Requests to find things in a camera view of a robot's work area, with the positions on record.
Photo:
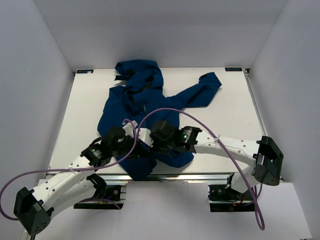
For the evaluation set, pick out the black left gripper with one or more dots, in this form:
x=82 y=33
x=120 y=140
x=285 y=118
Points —
x=138 y=151

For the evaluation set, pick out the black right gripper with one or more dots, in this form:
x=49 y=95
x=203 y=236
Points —
x=155 y=146

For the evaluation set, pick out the blue zip-up jacket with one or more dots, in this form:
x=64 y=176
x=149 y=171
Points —
x=143 y=93

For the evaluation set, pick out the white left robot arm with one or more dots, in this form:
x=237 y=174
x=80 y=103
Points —
x=35 y=208

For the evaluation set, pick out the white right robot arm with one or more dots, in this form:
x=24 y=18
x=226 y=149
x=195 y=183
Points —
x=263 y=157

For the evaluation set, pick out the left blue table label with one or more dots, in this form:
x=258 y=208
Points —
x=84 y=71

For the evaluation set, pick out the blue table label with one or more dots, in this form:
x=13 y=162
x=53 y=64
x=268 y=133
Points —
x=233 y=69
x=84 y=71

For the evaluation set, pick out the right blue table label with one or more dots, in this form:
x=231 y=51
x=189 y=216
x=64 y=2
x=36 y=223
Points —
x=233 y=69

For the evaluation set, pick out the aluminium table front rail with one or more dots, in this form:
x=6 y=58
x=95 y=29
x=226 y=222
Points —
x=169 y=177

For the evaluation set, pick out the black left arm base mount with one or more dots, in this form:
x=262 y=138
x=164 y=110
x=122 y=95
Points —
x=106 y=196

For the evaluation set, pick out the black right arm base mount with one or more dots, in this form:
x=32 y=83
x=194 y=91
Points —
x=223 y=199

